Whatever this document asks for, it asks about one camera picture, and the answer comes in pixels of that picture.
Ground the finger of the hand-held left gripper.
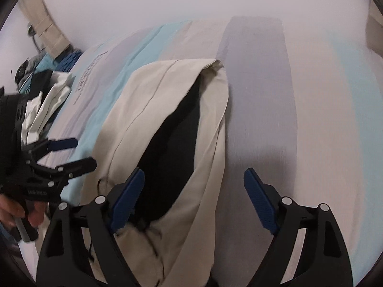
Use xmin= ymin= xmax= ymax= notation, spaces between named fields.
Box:
xmin=30 ymin=157 xmax=98 ymax=187
xmin=22 ymin=138 xmax=79 ymax=157

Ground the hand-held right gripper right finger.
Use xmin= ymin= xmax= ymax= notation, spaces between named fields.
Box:
xmin=243 ymin=167 xmax=355 ymax=287

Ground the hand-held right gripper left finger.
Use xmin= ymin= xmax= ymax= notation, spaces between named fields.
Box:
xmin=36 ymin=167 xmax=147 ymax=287

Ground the beige jacket with black lining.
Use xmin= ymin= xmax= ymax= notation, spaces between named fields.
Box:
xmin=79 ymin=58 xmax=231 ymax=287

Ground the person's left hand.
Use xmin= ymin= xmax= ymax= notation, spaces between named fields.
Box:
xmin=0 ymin=193 xmax=46 ymax=229

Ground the black cloth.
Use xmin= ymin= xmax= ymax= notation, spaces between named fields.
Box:
xmin=30 ymin=70 xmax=55 ymax=96

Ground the light blue cloth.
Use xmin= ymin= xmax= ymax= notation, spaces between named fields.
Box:
xmin=18 ymin=54 xmax=57 ymax=94

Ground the striped bed sheet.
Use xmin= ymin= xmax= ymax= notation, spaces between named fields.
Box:
xmin=18 ymin=16 xmax=383 ymax=287

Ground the beige tied curtain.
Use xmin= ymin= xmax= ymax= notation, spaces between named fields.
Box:
xmin=18 ymin=0 xmax=74 ymax=60

